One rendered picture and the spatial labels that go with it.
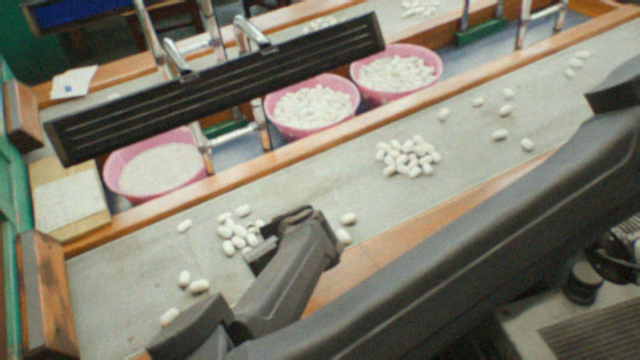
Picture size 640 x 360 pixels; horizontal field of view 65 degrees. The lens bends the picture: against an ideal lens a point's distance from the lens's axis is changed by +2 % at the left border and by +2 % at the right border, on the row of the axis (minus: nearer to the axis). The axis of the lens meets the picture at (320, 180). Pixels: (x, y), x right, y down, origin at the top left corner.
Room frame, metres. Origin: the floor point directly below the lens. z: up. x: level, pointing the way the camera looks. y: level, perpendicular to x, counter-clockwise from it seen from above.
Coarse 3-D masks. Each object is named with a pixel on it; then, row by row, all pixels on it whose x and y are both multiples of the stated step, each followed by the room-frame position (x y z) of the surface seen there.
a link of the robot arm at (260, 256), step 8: (296, 216) 0.50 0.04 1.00; (304, 216) 0.47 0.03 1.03; (288, 224) 0.50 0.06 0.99; (296, 224) 0.47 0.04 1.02; (272, 240) 0.49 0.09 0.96; (280, 240) 0.48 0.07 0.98; (256, 248) 0.49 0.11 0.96; (264, 248) 0.48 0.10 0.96; (272, 248) 0.47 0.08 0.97; (248, 256) 0.47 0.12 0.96; (256, 256) 0.47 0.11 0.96; (264, 256) 0.46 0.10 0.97; (272, 256) 0.46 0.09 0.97; (248, 264) 0.46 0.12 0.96; (256, 264) 0.45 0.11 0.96; (264, 264) 0.45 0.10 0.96; (336, 264) 0.43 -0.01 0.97; (256, 272) 0.44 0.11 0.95
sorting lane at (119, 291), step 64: (384, 128) 1.01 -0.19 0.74; (448, 128) 0.98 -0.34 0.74; (512, 128) 0.94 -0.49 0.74; (576, 128) 0.90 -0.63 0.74; (256, 192) 0.84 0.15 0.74; (320, 192) 0.81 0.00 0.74; (384, 192) 0.78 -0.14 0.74; (448, 192) 0.75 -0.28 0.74; (128, 256) 0.70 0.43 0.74; (192, 256) 0.68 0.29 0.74; (128, 320) 0.54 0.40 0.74
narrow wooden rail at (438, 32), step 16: (480, 0) 1.61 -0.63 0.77; (496, 0) 1.59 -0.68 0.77; (512, 0) 1.60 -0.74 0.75; (544, 0) 1.66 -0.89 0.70; (448, 16) 1.53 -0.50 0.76; (480, 16) 1.55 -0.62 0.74; (512, 16) 1.61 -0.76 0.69; (400, 32) 1.47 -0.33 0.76; (416, 32) 1.45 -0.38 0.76; (432, 32) 1.47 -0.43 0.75; (448, 32) 1.50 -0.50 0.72; (432, 48) 1.47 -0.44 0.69; (352, 80) 1.36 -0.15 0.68; (224, 112) 1.19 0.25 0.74; (96, 160) 1.06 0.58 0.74
